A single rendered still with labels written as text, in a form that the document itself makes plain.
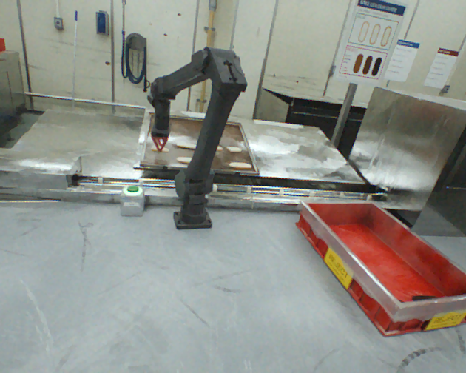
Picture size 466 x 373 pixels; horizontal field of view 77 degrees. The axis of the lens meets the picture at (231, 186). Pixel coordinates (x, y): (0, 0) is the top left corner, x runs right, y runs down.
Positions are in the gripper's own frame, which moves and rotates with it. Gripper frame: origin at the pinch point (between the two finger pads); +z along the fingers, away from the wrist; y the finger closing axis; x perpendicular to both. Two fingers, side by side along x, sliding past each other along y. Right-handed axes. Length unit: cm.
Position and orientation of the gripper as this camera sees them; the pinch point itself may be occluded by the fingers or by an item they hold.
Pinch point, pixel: (160, 146)
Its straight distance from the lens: 125.4
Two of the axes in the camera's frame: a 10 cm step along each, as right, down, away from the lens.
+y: 0.1, 5.8, -8.1
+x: 9.8, 1.4, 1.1
